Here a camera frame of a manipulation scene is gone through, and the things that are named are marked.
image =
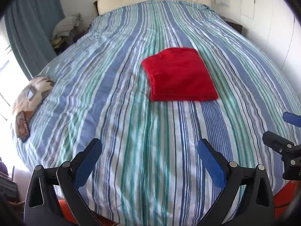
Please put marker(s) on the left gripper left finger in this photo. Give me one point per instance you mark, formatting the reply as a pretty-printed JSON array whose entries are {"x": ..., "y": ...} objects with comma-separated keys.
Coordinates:
[{"x": 42, "y": 206}]

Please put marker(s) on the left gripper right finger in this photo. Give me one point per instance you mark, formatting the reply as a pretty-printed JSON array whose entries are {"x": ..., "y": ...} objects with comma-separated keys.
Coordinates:
[{"x": 256, "y": 206}]

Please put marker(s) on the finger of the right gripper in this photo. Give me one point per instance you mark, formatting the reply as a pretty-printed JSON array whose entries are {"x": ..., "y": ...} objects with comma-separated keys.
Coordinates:
[
  {"x": 277, "y": 143},
  {"x": 292, "y": 119}
]

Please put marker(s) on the red knit sweater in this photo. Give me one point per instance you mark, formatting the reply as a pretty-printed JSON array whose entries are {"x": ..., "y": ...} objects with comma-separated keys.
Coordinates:
[{"x": 179, "y": 74}]

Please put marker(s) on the pile of folded clothes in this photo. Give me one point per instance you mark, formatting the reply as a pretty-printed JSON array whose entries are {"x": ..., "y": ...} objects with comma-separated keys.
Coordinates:
[{"x": 67, "y": 32}]

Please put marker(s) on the white wardrobe doors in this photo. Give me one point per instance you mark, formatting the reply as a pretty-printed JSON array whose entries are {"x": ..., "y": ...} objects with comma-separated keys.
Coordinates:
[{"x": 272, "y": 26}]

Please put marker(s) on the dark nightstand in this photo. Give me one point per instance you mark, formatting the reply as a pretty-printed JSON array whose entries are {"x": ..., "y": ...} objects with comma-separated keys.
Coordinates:
[{"x": 236, "y": 26}]

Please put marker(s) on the striped blue green bedspread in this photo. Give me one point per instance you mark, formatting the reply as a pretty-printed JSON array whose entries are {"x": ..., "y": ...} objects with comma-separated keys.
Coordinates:
[{"x": 149, "y": 172}]

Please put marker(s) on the patterned beige cushion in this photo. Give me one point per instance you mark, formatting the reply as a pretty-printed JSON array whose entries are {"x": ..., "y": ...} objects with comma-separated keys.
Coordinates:
[{"x": 31, "y": 97}]

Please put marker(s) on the teal curtain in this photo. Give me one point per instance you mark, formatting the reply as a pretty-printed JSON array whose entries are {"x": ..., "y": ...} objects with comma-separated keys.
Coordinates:
[{"x": 29, "y": 25}]

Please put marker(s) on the wall socket panel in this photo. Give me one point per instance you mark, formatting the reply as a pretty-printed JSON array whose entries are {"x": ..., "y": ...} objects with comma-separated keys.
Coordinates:
[{"x": 222, "y": 2}]

